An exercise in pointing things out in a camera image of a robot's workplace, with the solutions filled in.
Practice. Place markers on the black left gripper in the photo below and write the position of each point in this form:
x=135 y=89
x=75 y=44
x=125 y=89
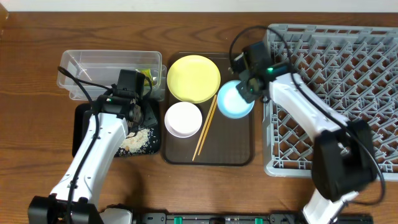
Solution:
x=148 y=116

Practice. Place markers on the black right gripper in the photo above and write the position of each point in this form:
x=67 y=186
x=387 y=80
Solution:
x=244 y=88

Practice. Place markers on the green snack wrapper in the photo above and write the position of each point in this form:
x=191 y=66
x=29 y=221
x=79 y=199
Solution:
x=148 y=76

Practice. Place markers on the white bowl with rice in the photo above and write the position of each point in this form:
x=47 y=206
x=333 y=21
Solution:
x=183 y=119

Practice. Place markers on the light blue bowl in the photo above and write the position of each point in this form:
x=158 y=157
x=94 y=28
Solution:
x=230 y=103

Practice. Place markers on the wooden chopstick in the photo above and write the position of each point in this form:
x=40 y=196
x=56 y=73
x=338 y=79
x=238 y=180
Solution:
x=195 y=153
x=210 y=123

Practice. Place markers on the yellow plate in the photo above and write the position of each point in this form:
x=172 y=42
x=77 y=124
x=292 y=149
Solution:
x=193 y=78

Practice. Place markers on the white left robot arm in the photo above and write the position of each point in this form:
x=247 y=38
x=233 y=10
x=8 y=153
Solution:
x=75 y=198

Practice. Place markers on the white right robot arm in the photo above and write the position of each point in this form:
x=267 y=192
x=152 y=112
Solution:
x=343 y=156

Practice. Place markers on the black waste tray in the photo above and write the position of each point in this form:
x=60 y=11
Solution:
x=82 y=116

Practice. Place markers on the grey dishwasher rack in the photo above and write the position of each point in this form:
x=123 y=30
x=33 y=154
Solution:
x=353 y=69

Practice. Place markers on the pile of white rice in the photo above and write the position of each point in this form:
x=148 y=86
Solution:
x=137 y=143

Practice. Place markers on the clear plastic bin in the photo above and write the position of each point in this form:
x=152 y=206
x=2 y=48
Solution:
x=103 y=67

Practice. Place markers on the dark brown serving tray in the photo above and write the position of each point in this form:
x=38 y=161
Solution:
x=229 y=142

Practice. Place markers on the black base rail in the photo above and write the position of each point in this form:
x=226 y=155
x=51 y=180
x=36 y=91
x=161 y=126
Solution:
x=217 y=218

